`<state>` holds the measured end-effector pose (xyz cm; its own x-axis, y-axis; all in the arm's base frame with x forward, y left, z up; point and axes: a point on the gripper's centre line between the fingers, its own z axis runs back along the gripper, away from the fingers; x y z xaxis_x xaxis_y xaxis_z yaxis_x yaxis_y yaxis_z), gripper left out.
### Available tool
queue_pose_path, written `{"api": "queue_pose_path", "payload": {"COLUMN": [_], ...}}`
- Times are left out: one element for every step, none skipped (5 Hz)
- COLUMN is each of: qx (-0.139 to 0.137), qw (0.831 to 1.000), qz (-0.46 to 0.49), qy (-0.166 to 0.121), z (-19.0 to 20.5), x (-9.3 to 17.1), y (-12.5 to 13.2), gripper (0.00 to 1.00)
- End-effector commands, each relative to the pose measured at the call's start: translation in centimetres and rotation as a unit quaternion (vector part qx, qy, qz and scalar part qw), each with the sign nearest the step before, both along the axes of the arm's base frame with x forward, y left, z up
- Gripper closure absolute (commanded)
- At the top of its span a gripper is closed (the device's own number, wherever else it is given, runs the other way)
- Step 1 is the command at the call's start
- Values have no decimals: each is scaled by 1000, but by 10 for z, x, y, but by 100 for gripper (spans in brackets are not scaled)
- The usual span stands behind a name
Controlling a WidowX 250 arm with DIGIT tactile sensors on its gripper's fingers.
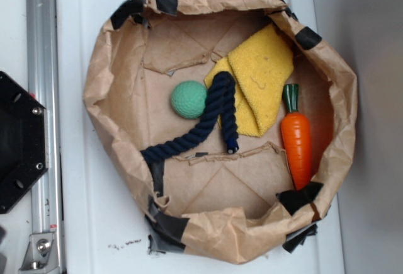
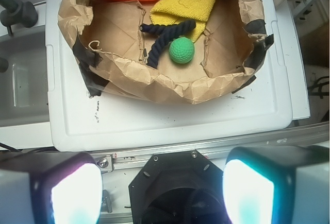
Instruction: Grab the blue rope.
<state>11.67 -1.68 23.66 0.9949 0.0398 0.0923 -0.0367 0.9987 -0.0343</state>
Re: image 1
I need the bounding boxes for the white plastic tray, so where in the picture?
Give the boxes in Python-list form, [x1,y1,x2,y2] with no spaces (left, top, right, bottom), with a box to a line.
[57,0,344,273]

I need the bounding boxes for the orange toy carrot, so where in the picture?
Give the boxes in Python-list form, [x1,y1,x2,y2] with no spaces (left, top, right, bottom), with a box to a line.
[281,84,312,190]

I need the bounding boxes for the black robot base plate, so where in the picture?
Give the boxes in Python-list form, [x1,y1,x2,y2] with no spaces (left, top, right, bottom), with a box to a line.
[1,71,48,214]

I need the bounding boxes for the dark blue rope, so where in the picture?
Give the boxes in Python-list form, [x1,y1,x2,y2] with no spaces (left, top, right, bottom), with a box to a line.
[140,71,239,163]

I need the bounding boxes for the green foam ball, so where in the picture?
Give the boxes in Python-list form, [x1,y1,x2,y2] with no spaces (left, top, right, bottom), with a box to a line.
[171,81,207,119]

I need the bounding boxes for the brown paper bag bin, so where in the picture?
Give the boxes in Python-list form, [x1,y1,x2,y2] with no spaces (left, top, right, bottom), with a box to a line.
[83,0,357,264]

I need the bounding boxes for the metal corner bracket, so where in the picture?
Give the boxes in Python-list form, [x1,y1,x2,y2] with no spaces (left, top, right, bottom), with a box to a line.
[18,232,60,273]

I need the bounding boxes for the yellow towel cloth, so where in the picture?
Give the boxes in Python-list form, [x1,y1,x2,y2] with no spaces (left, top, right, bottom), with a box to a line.
[204,23,294,137]

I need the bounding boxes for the aluminium frame rail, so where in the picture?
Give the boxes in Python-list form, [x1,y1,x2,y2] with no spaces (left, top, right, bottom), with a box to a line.
[26,0,64,234]

